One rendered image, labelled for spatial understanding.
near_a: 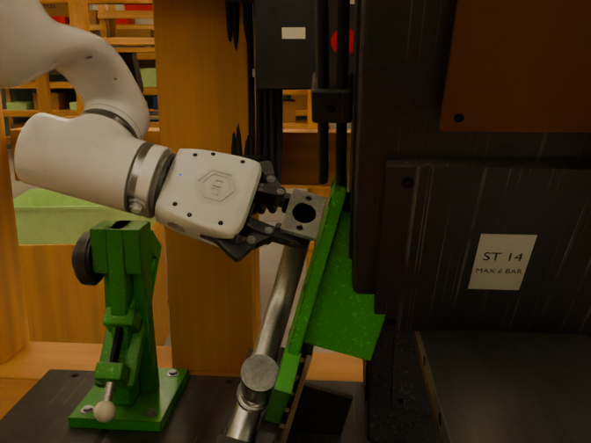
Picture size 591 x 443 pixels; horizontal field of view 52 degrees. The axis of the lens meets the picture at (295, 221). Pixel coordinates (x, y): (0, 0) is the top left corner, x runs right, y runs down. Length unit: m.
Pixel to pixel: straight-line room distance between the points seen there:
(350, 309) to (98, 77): 0.39
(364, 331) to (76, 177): 0.35
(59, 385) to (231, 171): 0.50
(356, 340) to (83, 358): 0.66
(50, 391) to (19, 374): 0.13
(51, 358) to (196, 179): 0.59
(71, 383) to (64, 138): 0.46
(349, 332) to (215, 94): 0.47
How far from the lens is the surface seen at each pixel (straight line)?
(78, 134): 0.71
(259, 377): 0.61
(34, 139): 0.71
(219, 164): 0.69
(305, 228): 0.66
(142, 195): 0.67
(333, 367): 1.07
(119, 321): 0.87
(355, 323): 0.60
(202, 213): 0.66
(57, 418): 0.95
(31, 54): 0.63
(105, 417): 0.85
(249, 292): 0.99
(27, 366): 1.17
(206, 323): 1.02
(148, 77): 7.71
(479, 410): 0.49
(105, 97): 0.75
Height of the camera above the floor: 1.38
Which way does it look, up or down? 14 degrees down
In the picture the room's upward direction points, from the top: straight up
